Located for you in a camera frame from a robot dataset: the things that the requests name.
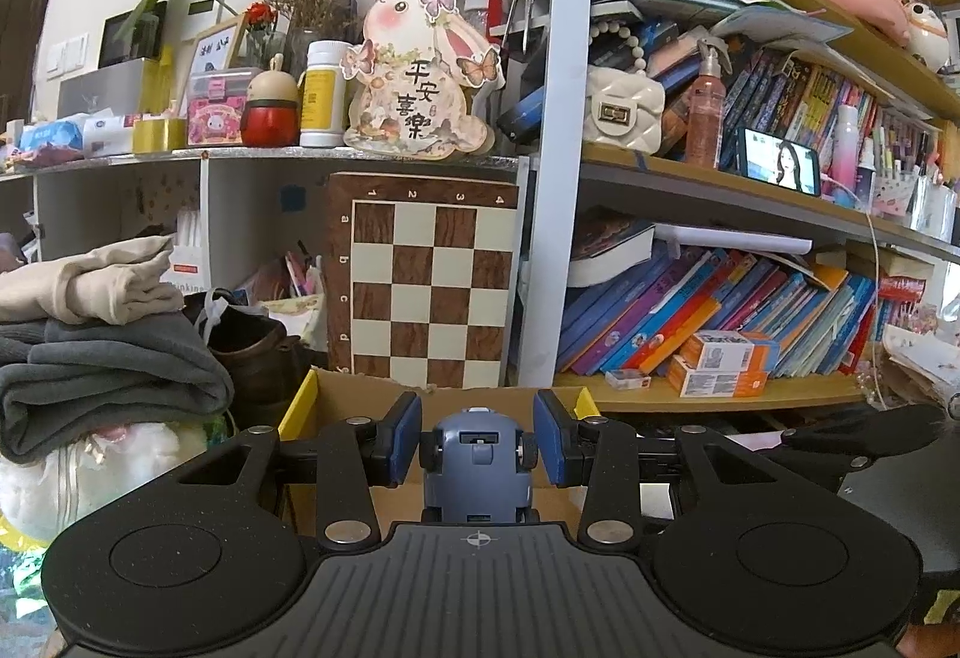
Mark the clear pen holder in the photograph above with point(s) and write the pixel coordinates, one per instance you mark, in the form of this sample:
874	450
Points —
934	204

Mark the row of upright paperback books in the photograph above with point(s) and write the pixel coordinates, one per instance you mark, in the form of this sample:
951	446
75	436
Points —
795	103

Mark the white bottle yellow label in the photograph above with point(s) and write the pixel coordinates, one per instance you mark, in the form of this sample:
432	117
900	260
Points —
322	103

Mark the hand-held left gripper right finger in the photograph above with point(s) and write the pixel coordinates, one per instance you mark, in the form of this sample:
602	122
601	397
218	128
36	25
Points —
551	440

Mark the tall pink white bottle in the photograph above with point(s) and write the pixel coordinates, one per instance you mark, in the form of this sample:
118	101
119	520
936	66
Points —
845	155

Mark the white shelf unit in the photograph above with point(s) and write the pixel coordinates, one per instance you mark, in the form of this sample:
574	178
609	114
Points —
225	208

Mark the beige folded cloth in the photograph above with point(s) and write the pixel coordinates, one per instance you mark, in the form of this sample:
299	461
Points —
90	283

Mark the red round jar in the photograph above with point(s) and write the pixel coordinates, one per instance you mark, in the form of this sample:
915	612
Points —
270	121

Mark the pink clear storage box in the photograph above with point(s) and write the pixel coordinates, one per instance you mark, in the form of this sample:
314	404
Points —
214	121

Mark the silver box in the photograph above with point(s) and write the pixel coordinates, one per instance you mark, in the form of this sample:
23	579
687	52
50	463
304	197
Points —
105	88

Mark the blue white tissue pack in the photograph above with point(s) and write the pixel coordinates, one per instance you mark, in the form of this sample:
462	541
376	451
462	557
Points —
52	134

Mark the small red flower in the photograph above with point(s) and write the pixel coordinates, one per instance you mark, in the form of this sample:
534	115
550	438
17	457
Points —
261	16

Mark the wooden bookshelf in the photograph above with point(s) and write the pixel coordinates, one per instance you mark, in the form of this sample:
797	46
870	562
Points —
551	103

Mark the brown leather shoe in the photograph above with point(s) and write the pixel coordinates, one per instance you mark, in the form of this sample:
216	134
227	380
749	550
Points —
255	358

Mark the blue-grey toy robot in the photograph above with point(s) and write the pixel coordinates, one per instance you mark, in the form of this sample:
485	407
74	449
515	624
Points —
472	478

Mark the rabbit cardboard decoration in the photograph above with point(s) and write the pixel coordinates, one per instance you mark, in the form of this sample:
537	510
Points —
420	73

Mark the white wall switch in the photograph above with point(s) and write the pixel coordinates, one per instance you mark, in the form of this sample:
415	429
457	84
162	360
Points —
67	54

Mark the wooden picture frame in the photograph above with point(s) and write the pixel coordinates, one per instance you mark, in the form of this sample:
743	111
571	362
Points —
214	46

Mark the white orange round toy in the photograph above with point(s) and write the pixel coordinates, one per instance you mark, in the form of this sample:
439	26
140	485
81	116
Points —
926	35

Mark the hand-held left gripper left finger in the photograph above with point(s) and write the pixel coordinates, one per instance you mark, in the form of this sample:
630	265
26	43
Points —
405	440

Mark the brown white chessboard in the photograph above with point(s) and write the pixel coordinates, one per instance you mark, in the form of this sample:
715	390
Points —
420	283

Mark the yellow cardboard box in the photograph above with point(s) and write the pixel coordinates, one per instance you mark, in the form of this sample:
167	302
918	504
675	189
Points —
352	395

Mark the orange white carton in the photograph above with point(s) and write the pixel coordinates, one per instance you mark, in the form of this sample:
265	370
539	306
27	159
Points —
727	350
712	384

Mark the white quilted handbag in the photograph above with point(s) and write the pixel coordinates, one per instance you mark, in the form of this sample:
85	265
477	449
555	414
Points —
626	110

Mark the small white red box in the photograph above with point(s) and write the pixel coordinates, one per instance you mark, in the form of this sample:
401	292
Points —
626	380

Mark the thick dark book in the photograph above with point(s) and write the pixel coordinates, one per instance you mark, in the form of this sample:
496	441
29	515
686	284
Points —
607	253

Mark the grey folded cloth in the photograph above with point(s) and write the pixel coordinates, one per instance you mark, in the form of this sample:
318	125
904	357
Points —
97	380

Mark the pink spray bottle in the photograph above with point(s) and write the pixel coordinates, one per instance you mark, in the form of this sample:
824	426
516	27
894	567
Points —
705	118

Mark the row of slanted colourful books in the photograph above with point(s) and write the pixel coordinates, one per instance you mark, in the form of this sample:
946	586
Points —
675	313

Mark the gold tape roll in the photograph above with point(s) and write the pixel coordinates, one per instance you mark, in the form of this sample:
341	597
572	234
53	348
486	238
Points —
157	136

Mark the black wall screen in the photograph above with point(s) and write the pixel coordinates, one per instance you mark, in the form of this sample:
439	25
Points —
124	35

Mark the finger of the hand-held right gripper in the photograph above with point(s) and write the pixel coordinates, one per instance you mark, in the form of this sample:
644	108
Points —
862	437

